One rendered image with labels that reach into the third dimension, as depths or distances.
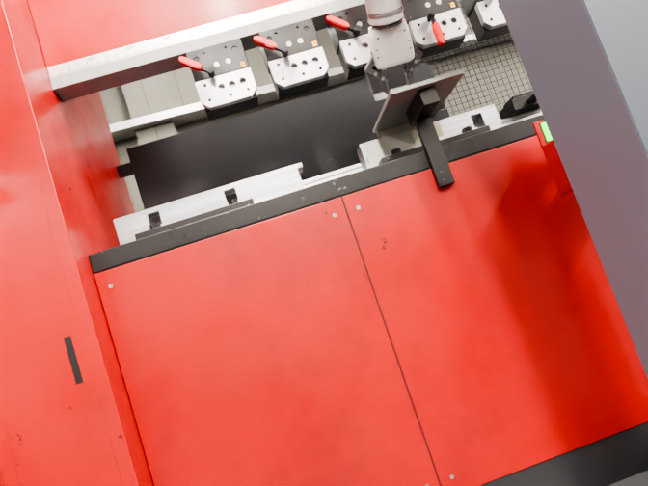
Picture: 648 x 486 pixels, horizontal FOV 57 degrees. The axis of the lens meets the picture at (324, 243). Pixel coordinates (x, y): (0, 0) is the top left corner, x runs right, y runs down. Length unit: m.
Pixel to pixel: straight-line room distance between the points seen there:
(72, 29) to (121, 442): 1.05
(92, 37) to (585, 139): 1.26
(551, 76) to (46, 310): 1.06
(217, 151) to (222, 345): 0.93
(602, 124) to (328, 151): 1.34
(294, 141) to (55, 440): 1.26
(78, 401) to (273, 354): 0.42
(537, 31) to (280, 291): 0.77
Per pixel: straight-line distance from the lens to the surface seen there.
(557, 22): 0.99
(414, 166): 1.48
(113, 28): 1.76
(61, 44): 1.77
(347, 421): 1.41
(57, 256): 1.38
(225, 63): 1.66
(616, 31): 0.95
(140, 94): 5.05
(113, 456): 1.35
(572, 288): 1.55
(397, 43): 1.52
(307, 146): 2.14
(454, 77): 1.45
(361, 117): 2.20
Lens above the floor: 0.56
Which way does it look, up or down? 7 degrees up
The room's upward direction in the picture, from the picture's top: 19 degrees counter-clockwise
